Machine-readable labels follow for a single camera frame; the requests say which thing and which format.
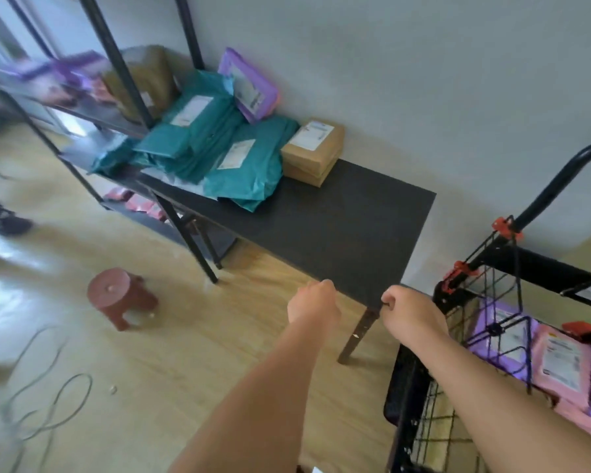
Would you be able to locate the person's right hand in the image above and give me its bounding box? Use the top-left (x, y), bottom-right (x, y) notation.
top-left (380, 284), bottom-right (449, 348)

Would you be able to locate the person's left hand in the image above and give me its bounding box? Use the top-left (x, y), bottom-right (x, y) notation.
top-left (287, 279), bottom-right (342, 325)

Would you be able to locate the black wire mesh cart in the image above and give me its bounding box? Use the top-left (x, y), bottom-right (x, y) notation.
top-left (383, 136), bottom-right (591, 473)

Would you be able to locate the small brown cardboard box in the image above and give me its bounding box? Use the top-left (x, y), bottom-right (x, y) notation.
top-left (279, 118), bottom-right (346, 189)

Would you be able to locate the pink mailer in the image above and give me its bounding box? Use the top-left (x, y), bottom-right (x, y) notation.
top-left (554, 396), bottom-right (591, 444)
top-left (531, 323), bottom-right (591, 412)

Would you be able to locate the plain teal package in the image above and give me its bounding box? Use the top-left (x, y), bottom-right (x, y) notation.
top-left (127, 127), bottom-right (230, 185)

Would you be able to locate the teal package long label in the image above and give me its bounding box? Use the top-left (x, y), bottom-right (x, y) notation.
top-left (131, 70), bottom-right (250, 163)

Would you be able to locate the bulky taped cardboard box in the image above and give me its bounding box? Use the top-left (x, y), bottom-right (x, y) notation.
top-left (100, 45), bottom-right (179, 125)

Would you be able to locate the person's left forearm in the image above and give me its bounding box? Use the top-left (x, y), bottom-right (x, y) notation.
top-left (169, 317), bottom-right (341, 473)

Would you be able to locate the person's right forearm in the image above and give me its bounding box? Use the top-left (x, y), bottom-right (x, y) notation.
top-left (408, 329), bottom-right (591, 473)

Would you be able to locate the black low metal table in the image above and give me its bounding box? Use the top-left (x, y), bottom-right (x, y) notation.
top-left (137, 158), bottom-right (438, 366)

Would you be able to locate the red-brown plastic stool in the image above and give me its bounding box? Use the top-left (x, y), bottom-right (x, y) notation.
top-left (87, 268), bottom-right (160, 332)

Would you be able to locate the black metal shelf rack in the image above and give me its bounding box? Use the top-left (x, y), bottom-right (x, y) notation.
top-left (0, 0), bottom-right (240, 271)

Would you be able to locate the dark patterned cloth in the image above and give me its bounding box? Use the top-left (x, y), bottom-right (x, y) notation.
top-left (0, 188), bottom-right (34, 238)

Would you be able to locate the thin grey floor cable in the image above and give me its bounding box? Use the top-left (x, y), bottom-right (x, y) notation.
top-left (9, 372), bottom-right (95, 441)

